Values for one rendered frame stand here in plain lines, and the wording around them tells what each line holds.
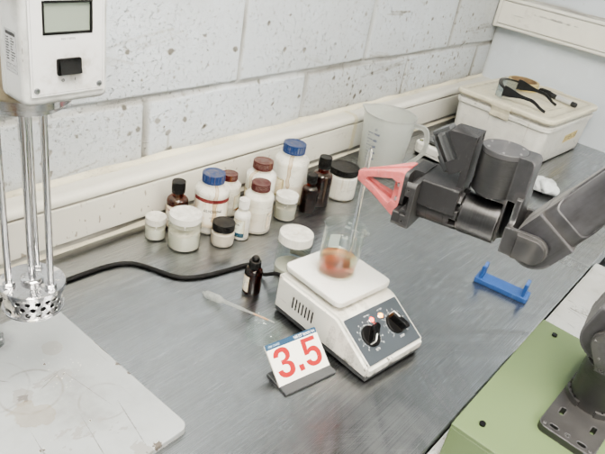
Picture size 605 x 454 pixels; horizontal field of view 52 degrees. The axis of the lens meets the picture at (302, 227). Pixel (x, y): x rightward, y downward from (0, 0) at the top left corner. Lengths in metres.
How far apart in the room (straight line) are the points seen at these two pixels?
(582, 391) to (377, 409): 0.26
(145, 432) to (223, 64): 0.71
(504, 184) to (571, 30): 1.40
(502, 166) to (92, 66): 0.47
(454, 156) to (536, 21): 1.41
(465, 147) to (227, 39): 0.58
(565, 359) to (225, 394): 0.49
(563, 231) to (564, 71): 1.47
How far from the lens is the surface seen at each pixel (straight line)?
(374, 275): 0.96
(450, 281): 1.17
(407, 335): 0.94
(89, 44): 0.56
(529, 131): 1.84
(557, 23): 2.16
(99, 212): 1.09
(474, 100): 1.90
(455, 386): 0.94
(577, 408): 0.89
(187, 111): 1.19
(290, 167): 1.25
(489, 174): 0.78
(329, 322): 0.89
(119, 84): 1.08
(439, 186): 0.80
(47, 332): 0.91
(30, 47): 0.53
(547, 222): 0.78
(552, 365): 0.96
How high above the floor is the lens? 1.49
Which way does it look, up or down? 29 degrees down
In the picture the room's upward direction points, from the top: 11 degrees clockwise
